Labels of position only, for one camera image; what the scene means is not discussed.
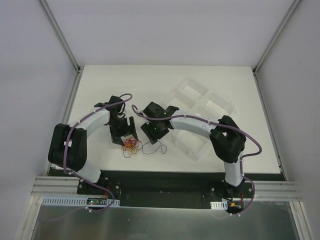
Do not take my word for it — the yellow wire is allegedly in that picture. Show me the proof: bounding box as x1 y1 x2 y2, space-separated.
122 139 142 159

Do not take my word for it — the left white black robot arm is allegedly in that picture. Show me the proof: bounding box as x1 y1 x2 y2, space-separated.
48 93 138 195

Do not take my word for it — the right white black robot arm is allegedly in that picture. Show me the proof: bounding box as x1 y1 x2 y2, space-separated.
137 101 246 198

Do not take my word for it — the clear plastic compartment tray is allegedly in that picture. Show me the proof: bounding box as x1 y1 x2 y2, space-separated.
163 77 238 162

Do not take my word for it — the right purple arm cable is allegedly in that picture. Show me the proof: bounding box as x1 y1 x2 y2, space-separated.
131 104 263 217

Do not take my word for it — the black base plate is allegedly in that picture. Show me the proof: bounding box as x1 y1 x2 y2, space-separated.
48 167 254 209

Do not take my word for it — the left white cable duct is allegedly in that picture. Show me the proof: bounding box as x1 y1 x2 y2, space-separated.
42 196 120 208

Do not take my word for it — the white cable duct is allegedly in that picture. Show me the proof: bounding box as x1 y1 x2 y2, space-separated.
42 196 120 208
210 200 228 211

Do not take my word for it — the right white cable duct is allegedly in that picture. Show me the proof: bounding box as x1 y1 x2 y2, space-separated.
210 200 228 211

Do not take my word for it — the left aluminium frame post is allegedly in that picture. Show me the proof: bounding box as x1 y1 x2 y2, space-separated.
37 0 82 74

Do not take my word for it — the aluminium frame post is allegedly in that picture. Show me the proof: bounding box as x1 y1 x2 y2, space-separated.
37 0 82 74
252 0 303 76

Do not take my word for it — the right aluminium frame post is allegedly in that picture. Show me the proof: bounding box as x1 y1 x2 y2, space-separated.
252 0 303 76

